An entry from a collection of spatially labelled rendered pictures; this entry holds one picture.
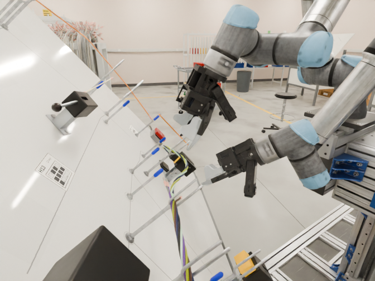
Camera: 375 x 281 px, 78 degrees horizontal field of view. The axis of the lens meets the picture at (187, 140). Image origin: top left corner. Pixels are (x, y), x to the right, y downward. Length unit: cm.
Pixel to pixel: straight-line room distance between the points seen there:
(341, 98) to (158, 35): 827
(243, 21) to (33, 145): 47
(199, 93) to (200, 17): 861
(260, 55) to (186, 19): 843
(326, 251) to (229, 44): 156
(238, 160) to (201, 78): 26
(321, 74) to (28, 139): 104
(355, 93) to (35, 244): 77
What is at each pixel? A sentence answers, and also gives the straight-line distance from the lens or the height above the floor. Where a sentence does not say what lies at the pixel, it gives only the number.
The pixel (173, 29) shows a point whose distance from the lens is 893.
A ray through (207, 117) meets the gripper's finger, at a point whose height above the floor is 127.
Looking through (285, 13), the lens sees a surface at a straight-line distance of 1063.
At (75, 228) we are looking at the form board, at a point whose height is 123.
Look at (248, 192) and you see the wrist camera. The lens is 71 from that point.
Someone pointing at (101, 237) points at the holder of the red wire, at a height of 132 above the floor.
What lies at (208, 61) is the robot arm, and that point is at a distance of 59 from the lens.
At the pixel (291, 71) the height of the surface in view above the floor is 73.
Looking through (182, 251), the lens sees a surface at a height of 122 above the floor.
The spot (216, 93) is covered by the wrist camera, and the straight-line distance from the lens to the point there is 61.
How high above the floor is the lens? 144
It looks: 23 degrees down
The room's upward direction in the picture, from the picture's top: straight up
